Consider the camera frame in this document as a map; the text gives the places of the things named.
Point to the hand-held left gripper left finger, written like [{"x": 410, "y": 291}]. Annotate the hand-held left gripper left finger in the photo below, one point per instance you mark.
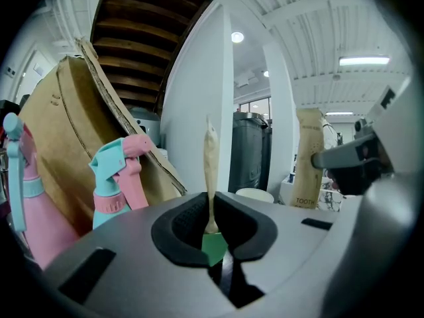
[{"x": 126, "y": 260}]

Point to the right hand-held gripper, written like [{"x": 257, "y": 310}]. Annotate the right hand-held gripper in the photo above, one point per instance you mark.
[{"x": 397, "y": 134}]

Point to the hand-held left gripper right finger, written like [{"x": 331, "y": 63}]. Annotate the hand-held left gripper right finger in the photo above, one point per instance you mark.
[{"x": 291, "y": 243}]

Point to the paper-wrapped toothbrush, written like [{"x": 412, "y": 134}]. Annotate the paper-wrapped toothbrush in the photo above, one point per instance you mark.
[
  {"x": 306, "y": 134},
  {"x": 211, "y": 157}
]

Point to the white cup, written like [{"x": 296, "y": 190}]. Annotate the white cup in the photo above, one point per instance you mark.
[{"x": 255, "y": 194}]

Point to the marble patterned container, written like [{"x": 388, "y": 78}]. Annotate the marble patterned container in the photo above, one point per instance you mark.
[{"x": 329, "y": 200}]

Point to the narrow grey waste bin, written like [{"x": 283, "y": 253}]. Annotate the narrow grey waste bin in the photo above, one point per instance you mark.
[{"x": 267, "y": 151}]

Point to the pink spray bottle blue trigger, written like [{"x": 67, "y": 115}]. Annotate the pink spray bottle blue trigger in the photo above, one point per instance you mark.
[{"x": 43, "y": 217}]

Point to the teal spray bottle pink trigger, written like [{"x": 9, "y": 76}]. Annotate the teal spray bottle pink trigger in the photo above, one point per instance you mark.
[{"x": 107, "y": 167}]

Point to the large grey waste bin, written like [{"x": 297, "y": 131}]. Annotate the large grey waste bin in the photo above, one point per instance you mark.
[{"x": 246, "y": 151}]

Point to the long rectangular ceiling light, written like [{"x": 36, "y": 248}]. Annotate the long rectangular ceiling light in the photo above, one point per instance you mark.
[{"x": 363, "y": 60}]

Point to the grey round appliance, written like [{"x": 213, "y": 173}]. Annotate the grey round appliance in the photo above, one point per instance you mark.
[{"x": 147, "y": 124}]

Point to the brown cardboard box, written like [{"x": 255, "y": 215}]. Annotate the brown cardboard box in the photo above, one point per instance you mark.
[{"x": 73, "y": 118}]

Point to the wooden staircase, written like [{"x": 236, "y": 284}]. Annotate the wooden staircase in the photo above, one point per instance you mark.
[{"x": 139, "y": 38}]

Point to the wall switch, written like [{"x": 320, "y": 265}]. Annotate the wall switch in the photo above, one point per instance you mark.
[{"x": 10, "y": 71}]

